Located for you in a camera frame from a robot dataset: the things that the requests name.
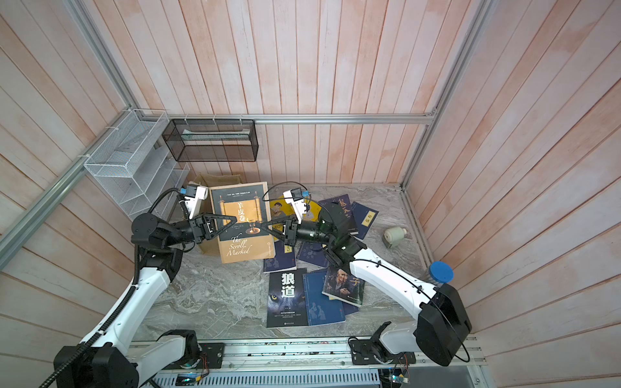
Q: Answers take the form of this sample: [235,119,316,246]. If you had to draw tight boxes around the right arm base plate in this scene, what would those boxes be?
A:
[347,336,417,366]

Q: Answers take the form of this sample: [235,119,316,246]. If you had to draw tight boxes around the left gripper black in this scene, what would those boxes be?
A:
[163,211,239,247]

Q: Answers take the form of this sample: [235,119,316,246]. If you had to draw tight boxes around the yellow book right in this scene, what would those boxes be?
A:
[303,200,321,221]

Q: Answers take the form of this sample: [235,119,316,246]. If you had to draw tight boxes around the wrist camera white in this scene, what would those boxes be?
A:
[180,184,209,219]
[283,189,310,224]

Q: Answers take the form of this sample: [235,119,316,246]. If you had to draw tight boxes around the brown book Scroll Marked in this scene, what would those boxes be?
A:
[214,182,275,264]

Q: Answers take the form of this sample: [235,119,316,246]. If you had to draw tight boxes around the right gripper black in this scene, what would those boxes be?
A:
[265,217,339,252]

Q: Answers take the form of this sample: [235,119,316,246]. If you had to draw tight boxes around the clear tube blue cap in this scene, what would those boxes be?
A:
[427,261,454,285]

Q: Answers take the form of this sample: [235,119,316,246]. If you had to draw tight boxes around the small blue book far right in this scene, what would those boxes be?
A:
[352,201,378,239]

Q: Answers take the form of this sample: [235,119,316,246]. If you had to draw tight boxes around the purple book yellow label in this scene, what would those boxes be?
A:
[263,241,297,273]

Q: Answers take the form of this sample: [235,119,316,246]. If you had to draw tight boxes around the aluminium frame bar back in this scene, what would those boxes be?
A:
[164,113,435,125]

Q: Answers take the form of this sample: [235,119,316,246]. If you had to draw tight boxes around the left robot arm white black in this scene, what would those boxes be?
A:
[42,213,237,387]

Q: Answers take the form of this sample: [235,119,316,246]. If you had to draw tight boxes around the dark portrait book near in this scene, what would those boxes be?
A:
[322,266,365,307]

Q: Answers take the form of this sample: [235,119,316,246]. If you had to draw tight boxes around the dark portrait book far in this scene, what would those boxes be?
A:
[320,194,358,235]

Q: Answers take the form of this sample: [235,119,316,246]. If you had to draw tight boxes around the aluminium rail front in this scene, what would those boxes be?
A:
[86,334,488,377]

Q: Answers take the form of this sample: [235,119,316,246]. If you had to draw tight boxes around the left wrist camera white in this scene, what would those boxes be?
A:
[180,184,209,219]

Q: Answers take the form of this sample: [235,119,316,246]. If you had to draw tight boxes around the black wolf book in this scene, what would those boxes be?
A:
[266,268,308,328]

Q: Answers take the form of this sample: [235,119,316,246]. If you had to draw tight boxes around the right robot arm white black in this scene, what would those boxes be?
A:
[260,202,472,366]

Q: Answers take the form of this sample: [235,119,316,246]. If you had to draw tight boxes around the white tape roll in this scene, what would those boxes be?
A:
[383,226,409,249]

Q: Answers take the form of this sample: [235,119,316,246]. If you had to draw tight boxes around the black mesh wall basket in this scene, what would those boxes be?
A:
[163,118,259,163]

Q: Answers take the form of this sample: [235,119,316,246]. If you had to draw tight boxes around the blue book yellow label middle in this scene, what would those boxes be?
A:
[297,242,328,268]

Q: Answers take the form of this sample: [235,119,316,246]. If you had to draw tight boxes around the brown canvas tote bag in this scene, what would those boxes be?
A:
[186,173,244,257]

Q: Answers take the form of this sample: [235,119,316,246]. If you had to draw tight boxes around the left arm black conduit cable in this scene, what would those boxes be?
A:
[38,188,183,388]

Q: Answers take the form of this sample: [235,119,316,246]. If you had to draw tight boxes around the yellow book left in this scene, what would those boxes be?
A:
[269,198,294,221]

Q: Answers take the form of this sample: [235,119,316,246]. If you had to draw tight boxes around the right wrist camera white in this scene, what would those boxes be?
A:
[283,189,310,224]

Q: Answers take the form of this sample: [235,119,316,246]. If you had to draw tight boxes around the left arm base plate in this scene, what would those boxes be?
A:
[195,342,225,371]

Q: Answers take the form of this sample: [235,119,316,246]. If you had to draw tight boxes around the blue book bottom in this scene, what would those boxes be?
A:
[303,268,359,327]

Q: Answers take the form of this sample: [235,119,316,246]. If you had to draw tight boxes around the dark portrait book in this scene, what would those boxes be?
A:
[320,194,358,235]
[322,266,365,307]

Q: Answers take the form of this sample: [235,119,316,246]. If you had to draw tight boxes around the white wire mesh shelf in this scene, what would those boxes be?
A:
[85,109,190,219]

